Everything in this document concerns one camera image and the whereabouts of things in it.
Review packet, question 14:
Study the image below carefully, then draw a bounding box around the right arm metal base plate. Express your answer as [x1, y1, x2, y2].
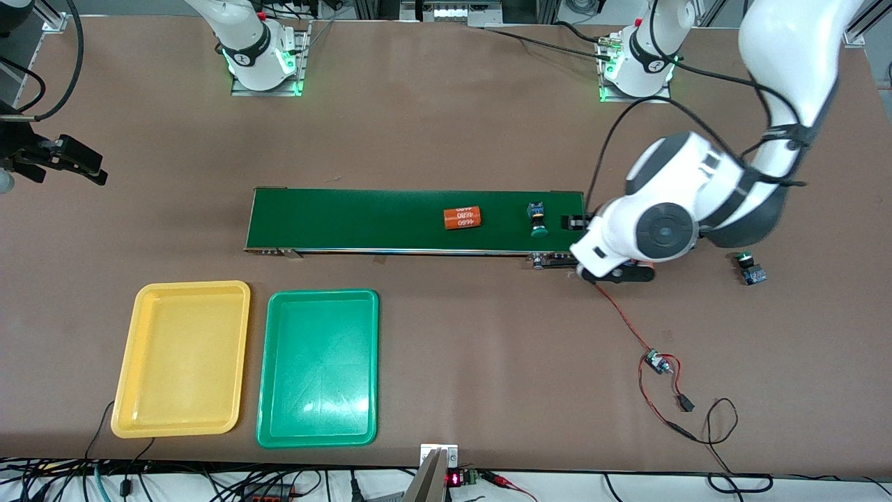
[231, 20, 313, 98]

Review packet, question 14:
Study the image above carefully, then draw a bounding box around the black base cable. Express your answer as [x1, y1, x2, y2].
[481, 21, 614, 63]

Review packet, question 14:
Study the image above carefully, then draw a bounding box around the grey metal camera stand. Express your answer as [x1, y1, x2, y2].
[404, 443, 459, 502]

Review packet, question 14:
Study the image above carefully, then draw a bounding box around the red black clip lead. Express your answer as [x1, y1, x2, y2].
[481, 471, 539, 502]

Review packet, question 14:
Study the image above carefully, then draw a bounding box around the yellow plastic tray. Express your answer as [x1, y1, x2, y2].
[111, 280, 252, 439]

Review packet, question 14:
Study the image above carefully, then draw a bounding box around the red power strip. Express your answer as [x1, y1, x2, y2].
[240, 483, 297, 502]

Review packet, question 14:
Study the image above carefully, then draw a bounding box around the thick black cable loop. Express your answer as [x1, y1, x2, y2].
[707, 473, 774, 495]

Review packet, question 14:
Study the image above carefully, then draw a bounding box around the thin black cable loop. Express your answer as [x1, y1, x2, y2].
[699, 398, 739, 478]

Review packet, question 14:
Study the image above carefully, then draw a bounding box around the aluminium frame profile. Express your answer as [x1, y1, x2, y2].
[38, 0, 70, 33]
[840, 0, 892, 48]

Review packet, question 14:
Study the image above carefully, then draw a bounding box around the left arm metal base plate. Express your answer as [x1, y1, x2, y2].
[597, 33, 674, 105]

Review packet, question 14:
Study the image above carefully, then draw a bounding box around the green plastic tray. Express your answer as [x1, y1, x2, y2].
[256, 288, 380, 448]

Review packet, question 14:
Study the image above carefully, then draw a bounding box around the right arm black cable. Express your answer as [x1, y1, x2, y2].
[0, 0, 84, 123]

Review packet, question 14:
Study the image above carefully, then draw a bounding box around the green conveyor belt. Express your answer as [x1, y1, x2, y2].
[244, 187, 593, 271]

